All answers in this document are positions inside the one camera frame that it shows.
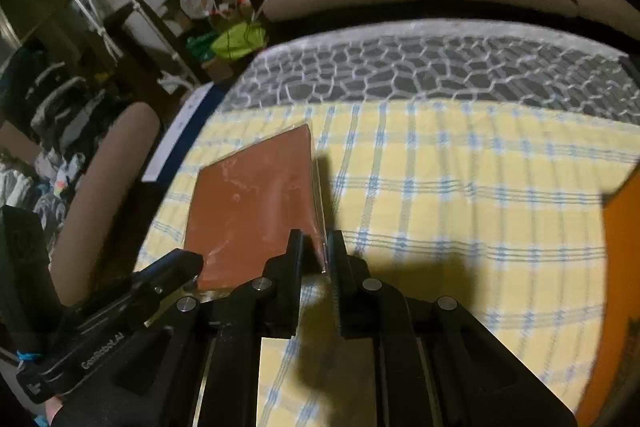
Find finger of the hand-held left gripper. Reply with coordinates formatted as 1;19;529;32
127;249;205;308

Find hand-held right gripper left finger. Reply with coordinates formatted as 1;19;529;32
60;229;305;427

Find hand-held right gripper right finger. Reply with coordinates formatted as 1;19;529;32
327;229;578;427

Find brown notebook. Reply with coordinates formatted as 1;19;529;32
184;122;331;293

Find orange cardboard box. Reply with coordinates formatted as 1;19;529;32
575;167;640;427

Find yellow plaid tablecloth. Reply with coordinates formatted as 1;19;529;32
137;99;640;427

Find pile of clothes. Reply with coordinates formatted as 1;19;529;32
0;52;106;228

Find grey pebble pattern mat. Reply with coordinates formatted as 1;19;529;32
220;19;640;128

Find green bag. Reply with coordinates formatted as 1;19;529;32
187;21;266;62

